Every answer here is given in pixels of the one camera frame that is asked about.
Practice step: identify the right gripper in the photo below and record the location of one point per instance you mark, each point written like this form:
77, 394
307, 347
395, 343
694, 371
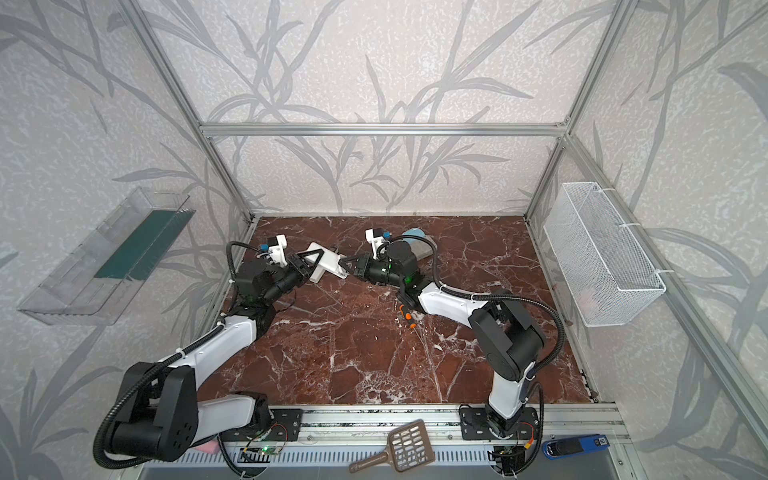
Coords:
363, 266

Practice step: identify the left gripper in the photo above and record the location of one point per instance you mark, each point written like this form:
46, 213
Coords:
301, 264

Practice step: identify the white remote control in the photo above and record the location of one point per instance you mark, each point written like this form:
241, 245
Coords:
327, 262

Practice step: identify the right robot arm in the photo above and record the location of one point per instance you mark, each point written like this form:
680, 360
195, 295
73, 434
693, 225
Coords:
518, 336

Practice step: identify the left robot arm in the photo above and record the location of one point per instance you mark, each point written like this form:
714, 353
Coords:
157, 414

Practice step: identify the grey stone block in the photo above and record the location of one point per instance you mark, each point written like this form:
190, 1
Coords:
422, 248

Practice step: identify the purple pink garden fork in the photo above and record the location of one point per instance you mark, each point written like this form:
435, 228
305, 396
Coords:
211, 447

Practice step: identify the brown slotted scoop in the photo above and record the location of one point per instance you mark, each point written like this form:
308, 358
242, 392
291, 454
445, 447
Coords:
407, 448

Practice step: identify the blue black device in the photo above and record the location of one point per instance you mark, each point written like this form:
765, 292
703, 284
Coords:
574, 446

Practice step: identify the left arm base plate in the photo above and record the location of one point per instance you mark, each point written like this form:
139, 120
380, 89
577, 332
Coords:
284, 427

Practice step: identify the clear plastic wall shelf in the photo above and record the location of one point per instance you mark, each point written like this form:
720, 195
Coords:
95, 283

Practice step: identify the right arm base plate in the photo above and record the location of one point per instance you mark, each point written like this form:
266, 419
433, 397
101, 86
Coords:
475, 425

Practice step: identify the white wire basket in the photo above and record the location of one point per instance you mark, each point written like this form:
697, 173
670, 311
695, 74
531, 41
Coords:
608, 274

